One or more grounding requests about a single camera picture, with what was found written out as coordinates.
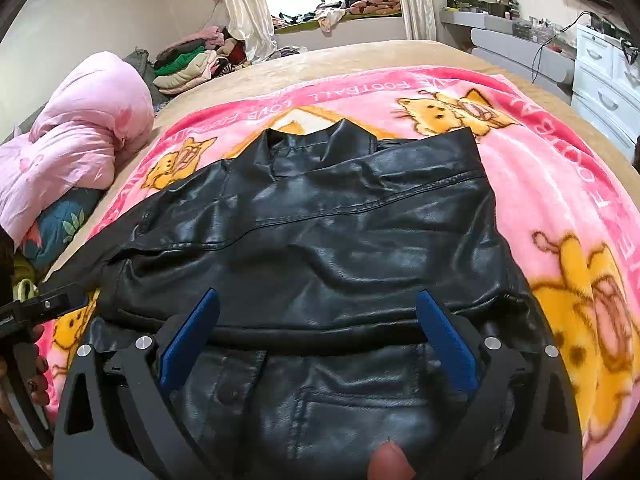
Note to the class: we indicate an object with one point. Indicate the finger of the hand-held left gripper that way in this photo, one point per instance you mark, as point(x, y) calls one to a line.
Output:
point(55, 300)

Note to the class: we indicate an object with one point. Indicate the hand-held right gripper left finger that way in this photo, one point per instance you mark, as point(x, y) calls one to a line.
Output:
point(192, 337)

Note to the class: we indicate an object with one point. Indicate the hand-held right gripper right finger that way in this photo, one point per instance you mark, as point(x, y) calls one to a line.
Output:
point(445, 340)

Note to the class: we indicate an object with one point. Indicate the black leather jacket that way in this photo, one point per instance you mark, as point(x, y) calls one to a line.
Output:
point(325, 240)

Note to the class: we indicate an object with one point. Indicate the pile of folded clothes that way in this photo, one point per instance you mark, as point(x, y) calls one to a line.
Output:
point(195, 65)

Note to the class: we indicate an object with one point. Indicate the heap of mixed clothes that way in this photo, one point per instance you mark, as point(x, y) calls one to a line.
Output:
point(350, 7)

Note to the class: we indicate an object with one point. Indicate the person's left hand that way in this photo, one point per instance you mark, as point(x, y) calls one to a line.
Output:
point(40, 385)

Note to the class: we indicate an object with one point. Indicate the person's right hand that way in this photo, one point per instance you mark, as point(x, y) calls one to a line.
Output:
point(391, 462)

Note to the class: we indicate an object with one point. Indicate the yellow green cloth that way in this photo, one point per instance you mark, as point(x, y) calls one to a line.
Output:
point(25, 285)

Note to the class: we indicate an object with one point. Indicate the floral pillow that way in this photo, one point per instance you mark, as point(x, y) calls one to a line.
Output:
point(60, 225)

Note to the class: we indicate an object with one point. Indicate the pink pillow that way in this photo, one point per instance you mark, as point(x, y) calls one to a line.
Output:
point(75, 135)

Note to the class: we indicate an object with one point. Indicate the pink printed blanket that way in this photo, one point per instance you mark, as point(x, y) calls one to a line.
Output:
point(540, 170)

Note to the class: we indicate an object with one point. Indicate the grey cloth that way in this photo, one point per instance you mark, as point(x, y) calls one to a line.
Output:
point(142, 67)

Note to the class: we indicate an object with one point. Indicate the grey dressing table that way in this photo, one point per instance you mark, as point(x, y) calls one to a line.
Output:
point(515, 52)

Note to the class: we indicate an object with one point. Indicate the beige bed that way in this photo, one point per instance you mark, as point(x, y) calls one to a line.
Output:
point(350, 57)

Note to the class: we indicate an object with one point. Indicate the white drawer cabinet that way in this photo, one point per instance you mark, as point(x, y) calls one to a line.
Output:
point(605, 85)

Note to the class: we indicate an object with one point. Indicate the clutter of small bottles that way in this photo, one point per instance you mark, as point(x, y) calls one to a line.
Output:
point(532, 27)

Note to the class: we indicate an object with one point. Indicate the cream curtain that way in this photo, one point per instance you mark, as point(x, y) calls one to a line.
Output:
point(245, 5)
point(412, 0)

